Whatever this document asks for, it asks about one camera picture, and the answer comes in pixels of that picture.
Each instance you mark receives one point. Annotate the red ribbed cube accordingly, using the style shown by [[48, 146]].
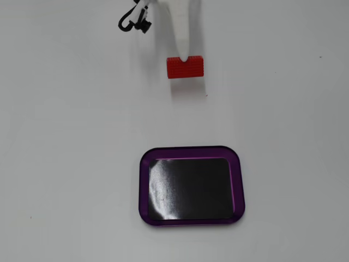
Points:
[[185, 69]]

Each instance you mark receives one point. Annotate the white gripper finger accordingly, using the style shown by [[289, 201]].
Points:
[[182, 32]]

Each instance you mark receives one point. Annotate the purple tray with black mat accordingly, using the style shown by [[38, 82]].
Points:
[[191, 191]]

